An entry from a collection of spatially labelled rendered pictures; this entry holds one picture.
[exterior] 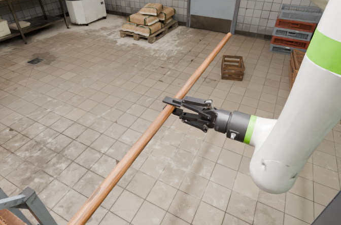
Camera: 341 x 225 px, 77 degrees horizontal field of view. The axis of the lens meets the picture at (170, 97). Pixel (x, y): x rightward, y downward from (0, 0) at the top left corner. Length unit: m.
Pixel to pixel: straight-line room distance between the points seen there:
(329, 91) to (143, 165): 1.82
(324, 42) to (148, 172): 1.81
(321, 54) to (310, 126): 0.13
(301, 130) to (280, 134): 0.05
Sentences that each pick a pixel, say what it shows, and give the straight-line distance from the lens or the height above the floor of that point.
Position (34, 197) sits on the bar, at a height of 0.93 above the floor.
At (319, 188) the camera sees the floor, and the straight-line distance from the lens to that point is 2.30.
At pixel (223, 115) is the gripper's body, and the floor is 1.23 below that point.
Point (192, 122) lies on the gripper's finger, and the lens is 0.76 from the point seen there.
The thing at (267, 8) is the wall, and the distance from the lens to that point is 4.88.
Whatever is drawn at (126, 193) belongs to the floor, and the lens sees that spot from 1.95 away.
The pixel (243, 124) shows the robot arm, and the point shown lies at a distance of 0.67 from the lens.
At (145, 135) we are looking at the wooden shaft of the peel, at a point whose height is 1.21.
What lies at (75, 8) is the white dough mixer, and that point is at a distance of 5.68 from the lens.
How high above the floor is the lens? 1.67
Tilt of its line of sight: 36 degrees down
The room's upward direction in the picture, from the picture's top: straight up
